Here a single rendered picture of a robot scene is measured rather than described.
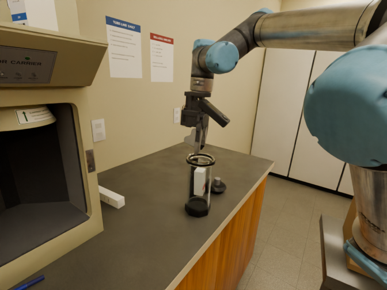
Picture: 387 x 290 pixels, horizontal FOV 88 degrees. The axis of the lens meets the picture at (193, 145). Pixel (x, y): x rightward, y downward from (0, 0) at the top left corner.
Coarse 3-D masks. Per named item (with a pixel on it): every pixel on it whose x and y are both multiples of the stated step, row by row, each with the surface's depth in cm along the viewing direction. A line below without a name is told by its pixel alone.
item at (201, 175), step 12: (192, 156) 76; (204, 156) 77; (192, 168) 71; (204, 168) 70; (192, 180) 72; (204, 180) 72; (192, 192) 74; (204, 192) 73; (192, 204) 75; (204, 204) 75
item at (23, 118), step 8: (40, 104) 49; (0, 112) 43; (8, 112) 43; (16, 112) 44; (24, 112) 45; (32, 112) 47; (40, 112) 48; (48, 112) 51; (0, 120) 42; (8, 120) 43; (16, 120) 44; (24, 120) 45; (32, 120) 46; (40, 120) 48; (48, 120) 50; (0, 128) 42; (8, 128) 43; (16, 128) 44; (24, 128) 45
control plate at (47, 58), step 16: (0, 48) 32; (16, 48) 33; (0, 64) 34; (16, 64) 35; (32, 64) 37; (48, 64) 39; (0, 80) 36; (16, 80) 38; (32, 80) 40; (48, 80) 42
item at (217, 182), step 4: (216, 180) 92; (220, 180) 92; (212, 184) 93; (216, 184) 92; (220, 184) 93; (224, 184) 94; (212, 188) 91; (216, 188) 90; (220, 188) 90; (224, 188) 91; (212, 192) 92; (216, 192) 91; (220, 192) 91
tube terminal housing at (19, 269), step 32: (0, 0) 37; (64, 0) 45; (64, 32) 46; (0, 96) 39; (32, 96) 44; (64, 96) 49; (96, 192) 62; (96, 224) 65; (32, 256) 51; (0, 288) 47
